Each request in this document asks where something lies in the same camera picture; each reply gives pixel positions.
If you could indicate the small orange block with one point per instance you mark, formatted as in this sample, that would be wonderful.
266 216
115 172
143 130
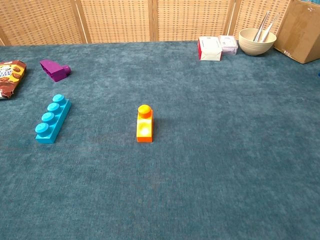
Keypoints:
144 130

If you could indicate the small clear plastic box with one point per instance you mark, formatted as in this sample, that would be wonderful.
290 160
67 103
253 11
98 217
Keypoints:
230 46

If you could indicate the woven wicker folding screen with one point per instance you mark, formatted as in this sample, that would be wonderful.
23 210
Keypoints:
120 20

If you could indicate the beige bowl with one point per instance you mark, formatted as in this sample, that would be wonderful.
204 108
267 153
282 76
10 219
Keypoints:
256 47

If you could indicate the teal carpet table cover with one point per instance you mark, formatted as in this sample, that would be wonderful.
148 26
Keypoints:
200 150

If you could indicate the white and red carton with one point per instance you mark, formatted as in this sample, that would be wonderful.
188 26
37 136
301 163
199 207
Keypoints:
209 48

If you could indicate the purple plastic block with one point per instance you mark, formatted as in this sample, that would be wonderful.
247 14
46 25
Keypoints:
53 71

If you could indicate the brown cardboard box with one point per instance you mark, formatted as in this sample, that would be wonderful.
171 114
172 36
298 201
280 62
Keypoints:
300 32

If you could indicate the metal spoon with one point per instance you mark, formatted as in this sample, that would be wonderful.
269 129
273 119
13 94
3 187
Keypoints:
271 25
260 26

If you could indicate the cyan plastic piece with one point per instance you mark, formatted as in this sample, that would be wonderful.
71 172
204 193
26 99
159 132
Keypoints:
56 120

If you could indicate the brown Hello Panda snack box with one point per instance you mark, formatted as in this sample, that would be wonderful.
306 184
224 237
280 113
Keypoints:
11 77

